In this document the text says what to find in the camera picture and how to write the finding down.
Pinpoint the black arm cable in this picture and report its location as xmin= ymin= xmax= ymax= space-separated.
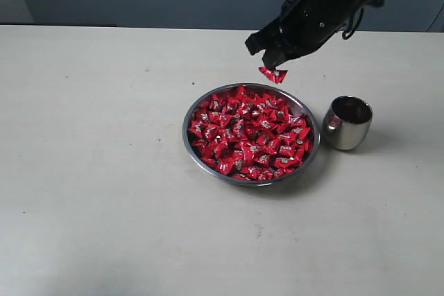
xmin=341 ymin=7 xmax=365 ymax=41

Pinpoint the pile of red candies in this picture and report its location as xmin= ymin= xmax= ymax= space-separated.
xmin=187 ymin=84 xmax=312 ymax=182

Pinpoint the stainless steel cup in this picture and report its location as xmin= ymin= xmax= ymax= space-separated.
xmin=321 ymin=96 xmax=373 ymax=151

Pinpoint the round steel plate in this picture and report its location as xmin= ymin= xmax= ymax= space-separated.
xmin=182 ymin=82 xmax=321 ymax=187

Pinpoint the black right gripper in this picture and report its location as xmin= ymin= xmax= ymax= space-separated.
xmin=245 ymin=0 xmax=359 ymax=69

